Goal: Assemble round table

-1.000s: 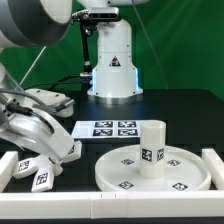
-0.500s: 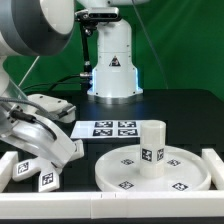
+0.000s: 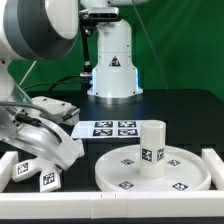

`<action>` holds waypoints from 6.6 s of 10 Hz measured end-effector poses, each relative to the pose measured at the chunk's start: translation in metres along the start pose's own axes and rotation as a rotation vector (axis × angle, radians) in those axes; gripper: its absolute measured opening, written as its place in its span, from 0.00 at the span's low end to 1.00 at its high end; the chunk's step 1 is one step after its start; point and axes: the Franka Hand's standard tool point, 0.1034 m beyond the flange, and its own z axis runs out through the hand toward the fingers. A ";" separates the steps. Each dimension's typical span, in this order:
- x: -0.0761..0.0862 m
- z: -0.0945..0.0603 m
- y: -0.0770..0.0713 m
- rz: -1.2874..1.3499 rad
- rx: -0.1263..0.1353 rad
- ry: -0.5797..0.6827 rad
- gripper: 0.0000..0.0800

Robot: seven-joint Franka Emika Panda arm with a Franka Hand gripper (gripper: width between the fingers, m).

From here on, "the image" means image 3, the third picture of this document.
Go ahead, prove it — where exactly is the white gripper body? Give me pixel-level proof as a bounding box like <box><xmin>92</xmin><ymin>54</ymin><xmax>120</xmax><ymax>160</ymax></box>
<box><xmin>0</xmin><ymin>115</ymin><xmax>84</xmax><ymax>170</ymax></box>

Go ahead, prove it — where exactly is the white cross-shaped table base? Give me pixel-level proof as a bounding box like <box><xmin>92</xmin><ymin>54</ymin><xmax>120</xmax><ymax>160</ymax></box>
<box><xmin>12</xmin><ymin>157</ymin><xmax>61</xmax><ymax>193</ymax></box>

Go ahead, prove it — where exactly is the white round table top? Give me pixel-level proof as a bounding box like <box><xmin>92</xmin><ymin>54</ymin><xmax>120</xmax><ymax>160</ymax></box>
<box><xmin>95</xmin><ymin>145</ymin><xmax>211</xmax><ymax>192</ymax></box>

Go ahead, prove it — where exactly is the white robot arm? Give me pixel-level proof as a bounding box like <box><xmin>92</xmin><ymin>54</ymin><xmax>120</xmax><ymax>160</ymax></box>
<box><xmin>0</xmin><ymin>0</ymin><xmax>125</xmax><ymax>170</ymax></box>

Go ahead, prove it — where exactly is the white marker tag plate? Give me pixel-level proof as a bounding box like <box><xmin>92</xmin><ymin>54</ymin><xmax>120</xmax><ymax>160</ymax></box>
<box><xmin>71</xmin><ymin>120</ymin><xmax>142</xmax><ymax>139</ymax></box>

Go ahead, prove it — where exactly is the white U-shaped obstacle fence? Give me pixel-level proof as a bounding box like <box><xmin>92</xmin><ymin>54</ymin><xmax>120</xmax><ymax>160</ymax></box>
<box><xmin>0</xmin><ymin>148</ymin><xmax>224</xmax><ymax>220</ymax></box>

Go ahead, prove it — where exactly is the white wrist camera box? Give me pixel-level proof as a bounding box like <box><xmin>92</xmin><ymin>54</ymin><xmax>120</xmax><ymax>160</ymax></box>
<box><xmin>32</xmin><ymin>96</ymin><xmax>80</xmax><ymax>126</ymax></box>

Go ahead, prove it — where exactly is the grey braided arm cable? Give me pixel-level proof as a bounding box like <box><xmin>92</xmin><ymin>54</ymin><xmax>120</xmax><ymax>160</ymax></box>
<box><xmin>0</xmin><ymin>100</ymin><xmax>81</xmax><ymax>144</ymax></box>

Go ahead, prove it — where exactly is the black cable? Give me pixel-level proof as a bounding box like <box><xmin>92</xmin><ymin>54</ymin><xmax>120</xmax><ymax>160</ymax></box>
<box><xmin>21</xmin><ymin>74</ymin><xmax>93</xmax><ymax>93</ymax></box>

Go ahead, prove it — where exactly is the white camera cable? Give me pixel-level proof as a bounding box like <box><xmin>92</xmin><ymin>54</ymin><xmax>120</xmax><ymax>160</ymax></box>
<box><xmin>18</xmin><ymin>59</ymin><xmax>38</xmax><ymax>88</ymax></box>

